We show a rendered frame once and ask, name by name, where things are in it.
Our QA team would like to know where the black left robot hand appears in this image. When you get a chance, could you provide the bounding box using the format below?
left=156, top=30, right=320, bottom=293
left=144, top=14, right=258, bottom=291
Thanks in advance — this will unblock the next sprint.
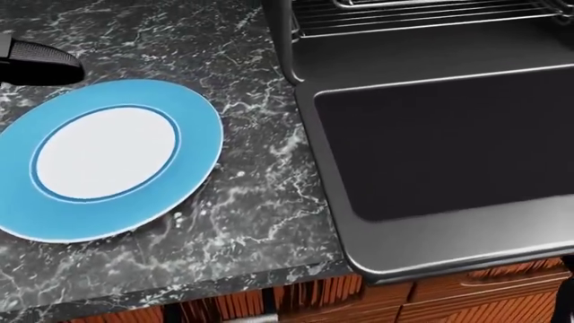
left=0, top=32, right=85, bottom=87

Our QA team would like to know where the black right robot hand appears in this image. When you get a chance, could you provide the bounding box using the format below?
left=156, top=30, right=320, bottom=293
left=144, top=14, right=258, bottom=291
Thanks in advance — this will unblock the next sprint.
left=552, top=257, right=574, bottom=323

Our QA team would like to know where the blue plate with white centre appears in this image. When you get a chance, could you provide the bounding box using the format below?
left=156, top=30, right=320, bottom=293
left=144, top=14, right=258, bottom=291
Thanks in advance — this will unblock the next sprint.
left=0, top=78, right=225, bottom=245

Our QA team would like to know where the dark grey oven door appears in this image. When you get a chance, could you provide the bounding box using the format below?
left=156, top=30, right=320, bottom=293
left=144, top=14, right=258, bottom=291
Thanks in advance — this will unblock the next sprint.
left=293, top=62, right=574, bottom=287

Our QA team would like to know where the dark grey oven body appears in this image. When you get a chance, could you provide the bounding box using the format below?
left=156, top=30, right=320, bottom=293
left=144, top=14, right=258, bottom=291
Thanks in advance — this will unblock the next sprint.
left=261, top=0, right=574, bottom=86

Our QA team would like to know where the large silver wire oven rack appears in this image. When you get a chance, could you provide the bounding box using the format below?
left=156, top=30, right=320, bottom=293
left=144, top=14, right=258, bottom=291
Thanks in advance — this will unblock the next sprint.
left=290, top=0, right=567, bottom=40

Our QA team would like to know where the small silver wire oven rack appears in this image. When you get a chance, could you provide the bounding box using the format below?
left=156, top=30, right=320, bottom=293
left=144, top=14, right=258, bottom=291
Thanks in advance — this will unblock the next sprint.
left=332, top=0, right=559, bottom=9

